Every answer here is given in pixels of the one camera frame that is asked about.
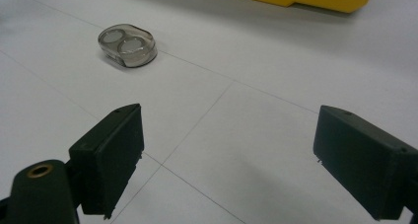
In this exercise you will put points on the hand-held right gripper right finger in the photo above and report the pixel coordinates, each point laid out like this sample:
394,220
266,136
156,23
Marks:
361,158

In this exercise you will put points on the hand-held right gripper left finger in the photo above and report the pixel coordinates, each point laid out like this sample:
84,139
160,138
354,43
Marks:
108,158

